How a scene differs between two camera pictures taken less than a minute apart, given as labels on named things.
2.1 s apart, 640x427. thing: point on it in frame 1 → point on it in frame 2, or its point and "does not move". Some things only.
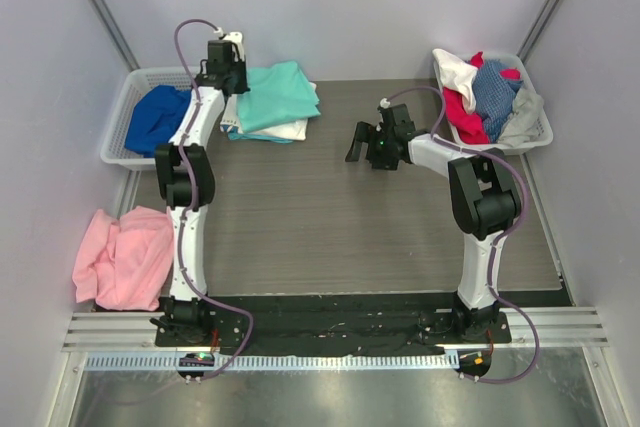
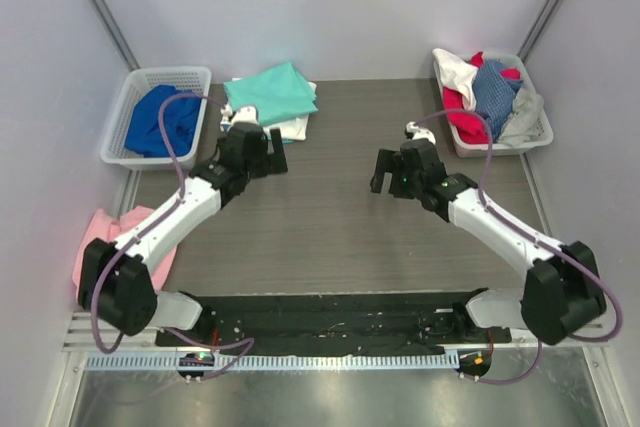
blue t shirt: x=156 y=118 does not move
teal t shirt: x=278 y=95 does not move
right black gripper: x=373 y=143 → x=392 y=173
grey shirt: x=522 y=123 does not move
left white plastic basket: x=140 y=80 does not move
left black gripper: x=232 y=83 → x=267 y=155
